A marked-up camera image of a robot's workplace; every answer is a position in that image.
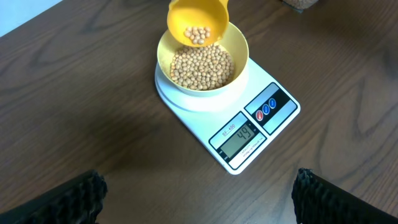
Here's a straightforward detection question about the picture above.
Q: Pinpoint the white digital kitchen scale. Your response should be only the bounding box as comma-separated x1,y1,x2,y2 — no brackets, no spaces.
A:
155,60,301,175

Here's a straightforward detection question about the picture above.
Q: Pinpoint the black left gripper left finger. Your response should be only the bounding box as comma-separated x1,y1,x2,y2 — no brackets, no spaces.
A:
1,170,108,224

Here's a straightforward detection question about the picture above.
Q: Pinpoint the clear plastic container of soybeans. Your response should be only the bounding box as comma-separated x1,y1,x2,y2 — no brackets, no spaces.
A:
282,0,318,13

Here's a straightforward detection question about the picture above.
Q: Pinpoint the yellow plastic measuring scoop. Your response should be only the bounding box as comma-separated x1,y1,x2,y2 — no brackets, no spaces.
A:
167,0,229,47

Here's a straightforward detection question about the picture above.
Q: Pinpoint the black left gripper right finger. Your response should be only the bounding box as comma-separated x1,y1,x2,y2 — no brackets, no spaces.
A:
292,168,397,224

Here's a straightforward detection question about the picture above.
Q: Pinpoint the pale yellow bowl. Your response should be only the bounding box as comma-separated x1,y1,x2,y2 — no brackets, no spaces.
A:
157,24,249,96

